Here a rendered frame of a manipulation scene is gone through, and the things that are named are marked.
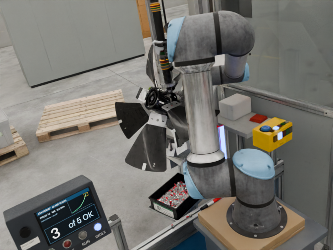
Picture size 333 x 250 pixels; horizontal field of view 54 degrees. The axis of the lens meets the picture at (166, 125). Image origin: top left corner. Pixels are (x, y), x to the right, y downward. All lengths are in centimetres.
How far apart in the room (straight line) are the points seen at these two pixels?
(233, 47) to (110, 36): 643
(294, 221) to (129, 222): 184
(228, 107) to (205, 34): 122
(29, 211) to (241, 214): 62
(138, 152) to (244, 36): 91
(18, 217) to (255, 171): 67
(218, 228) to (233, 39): 58
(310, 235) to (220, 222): 27
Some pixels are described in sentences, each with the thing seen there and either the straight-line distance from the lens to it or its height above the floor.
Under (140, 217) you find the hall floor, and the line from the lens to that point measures 278.
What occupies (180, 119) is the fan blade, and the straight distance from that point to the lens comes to 148.
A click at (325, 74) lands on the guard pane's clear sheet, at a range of 185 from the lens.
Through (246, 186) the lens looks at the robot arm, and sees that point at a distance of 98.
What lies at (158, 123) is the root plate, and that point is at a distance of 165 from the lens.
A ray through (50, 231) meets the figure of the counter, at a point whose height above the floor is 117.
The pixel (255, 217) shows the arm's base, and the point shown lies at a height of 109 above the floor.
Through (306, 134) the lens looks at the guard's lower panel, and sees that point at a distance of 204.
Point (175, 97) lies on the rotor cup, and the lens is 167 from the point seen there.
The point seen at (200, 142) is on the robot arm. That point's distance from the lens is 94.
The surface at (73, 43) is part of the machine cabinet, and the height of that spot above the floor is 65.
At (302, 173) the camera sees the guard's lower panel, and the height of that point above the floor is 52.
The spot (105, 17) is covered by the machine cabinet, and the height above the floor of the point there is 100.
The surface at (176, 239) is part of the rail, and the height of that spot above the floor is 81.
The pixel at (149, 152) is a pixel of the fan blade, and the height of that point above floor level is 100.
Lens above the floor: 181
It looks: 26 degrees down
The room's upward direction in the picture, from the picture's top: 10 degrees counter-clockwise
